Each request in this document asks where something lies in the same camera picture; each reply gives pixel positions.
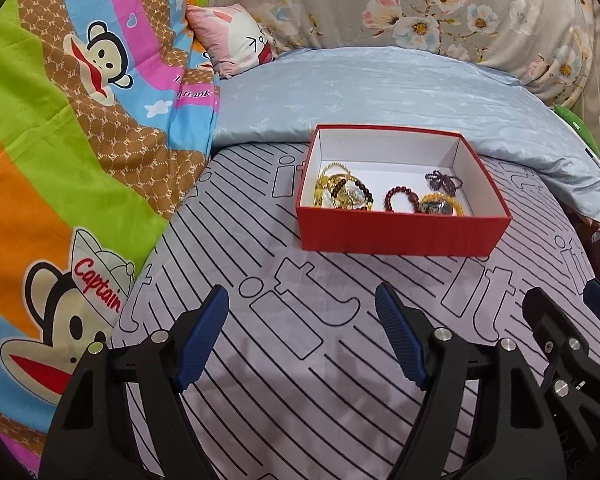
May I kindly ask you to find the lilac striped bed sheet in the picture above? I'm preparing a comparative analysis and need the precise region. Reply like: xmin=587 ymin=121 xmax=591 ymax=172
xmin=110 ymin=142 xmax=600 ymax=480

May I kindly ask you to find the grey floral quilt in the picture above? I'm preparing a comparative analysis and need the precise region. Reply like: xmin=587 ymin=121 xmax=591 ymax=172
xmin=207 ymin=0 xmax=597 ymax=109

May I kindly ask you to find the green plush item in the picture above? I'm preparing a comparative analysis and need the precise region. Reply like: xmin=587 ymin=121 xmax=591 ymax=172
xmin=552 ymin=104 xmax=589 ymax=137

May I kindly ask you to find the dark purple bead bracelet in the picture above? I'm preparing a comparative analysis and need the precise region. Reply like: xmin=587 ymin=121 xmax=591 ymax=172
xmin=347 ymin=179 xmax=377 ymax=211

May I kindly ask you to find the small purple bead bracelet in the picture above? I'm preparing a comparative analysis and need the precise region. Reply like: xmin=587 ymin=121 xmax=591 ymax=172
xmin=424 ymin=170 xmax=464 ymax=194

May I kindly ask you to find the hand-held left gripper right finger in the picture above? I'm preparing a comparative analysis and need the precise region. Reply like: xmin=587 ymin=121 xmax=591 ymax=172
xmin=374 ymin=281 xmax=581 ymax=480

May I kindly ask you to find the red bead bracelet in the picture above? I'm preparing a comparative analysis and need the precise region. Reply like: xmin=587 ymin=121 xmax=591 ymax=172
xmin=382 ymin=186 xmax=421 ymax=213

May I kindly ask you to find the yellow amber bead bracelet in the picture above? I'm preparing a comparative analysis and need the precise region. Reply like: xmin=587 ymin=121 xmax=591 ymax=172
xmin=412 ymin=191 xmax=467 ymax=217

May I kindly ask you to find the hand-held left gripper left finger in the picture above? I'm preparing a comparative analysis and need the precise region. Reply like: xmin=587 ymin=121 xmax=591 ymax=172
xmin=39 ymin=285 xmax=229 ymax=480

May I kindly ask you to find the silver chain with pendant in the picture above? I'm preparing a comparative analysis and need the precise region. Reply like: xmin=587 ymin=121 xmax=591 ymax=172
xmin=337 ymin=187 xmax=364 ymax=209

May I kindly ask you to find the red cardboard box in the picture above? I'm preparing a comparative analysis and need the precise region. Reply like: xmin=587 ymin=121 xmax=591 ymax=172
xmin=295 ymin=124 xmax=513 ymax=257

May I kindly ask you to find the thin gold bangle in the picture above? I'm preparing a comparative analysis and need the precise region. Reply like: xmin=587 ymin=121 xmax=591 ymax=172
xmin=312 ymin=175 xmax=342 ymax=209

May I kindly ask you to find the gold bead bracelet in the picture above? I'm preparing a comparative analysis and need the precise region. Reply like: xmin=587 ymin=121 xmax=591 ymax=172
xmin=320 ymin=161 xmax=359 ymax=182

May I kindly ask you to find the colourful cartoon monkey blanket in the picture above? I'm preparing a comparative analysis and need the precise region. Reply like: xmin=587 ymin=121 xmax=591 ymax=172
xmin=0 ymin=0 xmax=227 ymax=480

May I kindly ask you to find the light blue blanket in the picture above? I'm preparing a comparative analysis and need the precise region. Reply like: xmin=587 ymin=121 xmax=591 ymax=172
xmin=212 ymin=46 xmax=600 ymax=224

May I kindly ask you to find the pink rabbit pillow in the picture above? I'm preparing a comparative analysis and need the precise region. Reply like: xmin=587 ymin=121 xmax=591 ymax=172
xmin=186 ymin=4 xmax=281 ymax=79

